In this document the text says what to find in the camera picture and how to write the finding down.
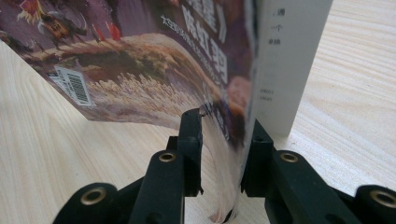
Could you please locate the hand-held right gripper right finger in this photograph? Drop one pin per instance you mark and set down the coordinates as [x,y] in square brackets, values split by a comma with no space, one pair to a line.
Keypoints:
[258,161]

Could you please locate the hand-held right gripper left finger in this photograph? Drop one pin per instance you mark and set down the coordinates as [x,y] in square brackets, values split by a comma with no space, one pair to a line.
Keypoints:
[190,149]

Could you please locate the colourful illustrated magazine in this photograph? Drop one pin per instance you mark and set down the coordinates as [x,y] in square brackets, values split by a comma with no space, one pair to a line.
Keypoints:
[149,62]

